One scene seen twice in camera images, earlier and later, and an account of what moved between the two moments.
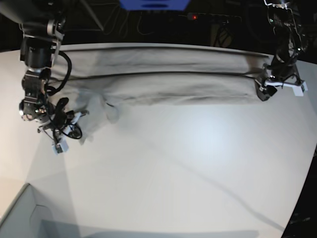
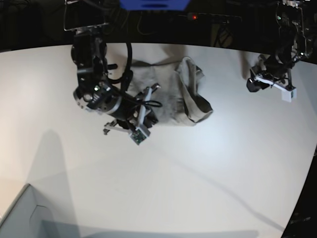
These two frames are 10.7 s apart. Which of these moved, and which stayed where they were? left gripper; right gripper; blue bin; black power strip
Moved: right gripper; left gripper
Stayed: blue bin; black power strip
